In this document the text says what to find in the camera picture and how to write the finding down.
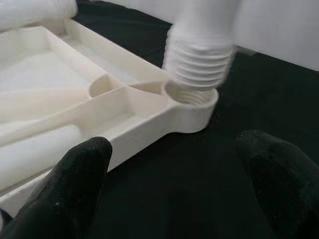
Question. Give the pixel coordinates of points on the white plastic children table top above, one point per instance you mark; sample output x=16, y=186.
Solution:
x=159, y=122

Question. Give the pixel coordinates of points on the black tablecloth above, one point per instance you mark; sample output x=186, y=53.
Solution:
x=174, y=186

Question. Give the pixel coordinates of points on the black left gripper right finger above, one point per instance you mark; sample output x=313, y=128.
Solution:
x=286, y=186

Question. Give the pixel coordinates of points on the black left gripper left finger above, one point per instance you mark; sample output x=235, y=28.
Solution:
x=62, y=194

